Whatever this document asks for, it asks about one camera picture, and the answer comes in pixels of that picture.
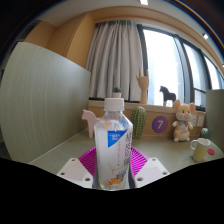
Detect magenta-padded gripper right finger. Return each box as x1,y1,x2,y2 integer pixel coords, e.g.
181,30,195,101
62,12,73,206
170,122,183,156
128,146,170,190

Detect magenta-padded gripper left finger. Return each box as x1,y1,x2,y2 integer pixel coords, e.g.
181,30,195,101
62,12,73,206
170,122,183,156
56,146,99,190

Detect clear plastic water bottle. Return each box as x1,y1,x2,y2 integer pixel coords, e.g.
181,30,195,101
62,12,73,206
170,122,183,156
93,97,134,192

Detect purple round number sign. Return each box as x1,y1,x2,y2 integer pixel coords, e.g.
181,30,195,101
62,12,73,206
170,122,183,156
151,115,169,134

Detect tall green cactus ornament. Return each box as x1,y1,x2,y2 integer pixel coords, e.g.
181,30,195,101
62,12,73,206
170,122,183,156
130,105,147,140

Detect pink horse figurine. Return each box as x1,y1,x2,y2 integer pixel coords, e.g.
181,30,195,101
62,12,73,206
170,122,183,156
81,108,102,138

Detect yellow and white mug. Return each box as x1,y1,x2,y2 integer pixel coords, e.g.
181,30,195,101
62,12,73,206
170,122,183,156
189,137,212,163

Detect beige mouse plush toy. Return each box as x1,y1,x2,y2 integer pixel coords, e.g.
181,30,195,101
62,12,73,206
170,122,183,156
171,99,197,143

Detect black horse figurine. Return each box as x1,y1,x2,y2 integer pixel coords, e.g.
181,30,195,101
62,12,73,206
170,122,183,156
159,85,177,108

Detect grey-green desk partition panel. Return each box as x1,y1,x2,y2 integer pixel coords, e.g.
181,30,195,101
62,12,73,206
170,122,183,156
205,89,224,149
0,41,92,164

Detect wooden hand model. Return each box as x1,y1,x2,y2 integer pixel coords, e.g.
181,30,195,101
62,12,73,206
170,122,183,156
135,67,150,105

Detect small plant in white pot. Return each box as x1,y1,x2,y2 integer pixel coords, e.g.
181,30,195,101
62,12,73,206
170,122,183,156
111,86,123,99

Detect dark-framed window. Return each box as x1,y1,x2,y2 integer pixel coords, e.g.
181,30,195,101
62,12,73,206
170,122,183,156
136,23,224,111

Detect grey pleated curtain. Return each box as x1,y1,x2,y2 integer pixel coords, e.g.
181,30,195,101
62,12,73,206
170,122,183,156
85,19,144,103

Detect ceiling lights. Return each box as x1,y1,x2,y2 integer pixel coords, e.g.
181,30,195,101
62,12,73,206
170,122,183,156
139,0,210,40

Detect white wall socket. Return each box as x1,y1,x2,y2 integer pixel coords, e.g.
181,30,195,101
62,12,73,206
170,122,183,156
190,115,198,128
196,115,206,128

